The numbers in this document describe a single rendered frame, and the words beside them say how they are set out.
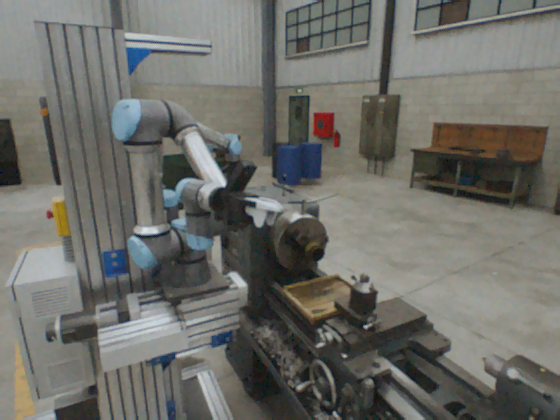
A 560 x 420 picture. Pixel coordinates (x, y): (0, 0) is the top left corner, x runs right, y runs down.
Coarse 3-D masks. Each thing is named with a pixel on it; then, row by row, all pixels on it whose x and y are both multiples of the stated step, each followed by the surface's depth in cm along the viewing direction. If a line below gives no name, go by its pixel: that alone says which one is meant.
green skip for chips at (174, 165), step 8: (168, 160) 717; (176, 160) 729; (184, 160) 742; (216, 160) 673; (224, 160) 658; (168, 168) 631; (176, 168) 611; (184, 168) 604; (168, 176) 641; (176, 176) 621; (184, 176) 611; (192, 176) 623; (168, 184) 651; (176, 184) 630
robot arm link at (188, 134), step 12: (180, 108) 114; (180, 120) 112; (192, 120) 115; (180, 132) 112; (192, 132) 113; (180, 144) 114; (192, 144) 112; (204, 144) 114; (192, 156) 112; (204, 156) 111; (192, 168) 113; (204, 168) 110; (216, 168) 111; (204, 180) 110; (216, 180) 109; (228, 228) 105; (240, 228) 110
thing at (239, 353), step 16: (224, 256) 242; (224, 272) 247; (240, 272) 217; (288, 272) 210; (256, 288) 204; (256, 304) 207; (272, 320) 214; (240, 336) 239; (240, 352) 242; (240, 368) 245; (256, 368) 222; (256, 384) 225; (272, 384) 231
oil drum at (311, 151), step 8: (304, 144) 896; (312, 144) 890; (320, 144) 900; (304, 152) 902; (312, 152) 896; (320, 152) 908; (304, 160) 907; (312, 160) 902; (320, 160) 915; (304, 168) 913; (312, 168) 907; (320, 168) 923; (304, 176) 918; (312, 176) 913; (320, 176) 928
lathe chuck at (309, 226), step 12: (288, 216) 190; (300, 216) 187; (276, 228) 188; (300, 228) 187; (312, 228) 191; (324, 228) 195; (276, 240) 185; (288, 240) 186; (276, 252) 186; (288, 252) 188; (288, 264) 190; (312, 264) 197
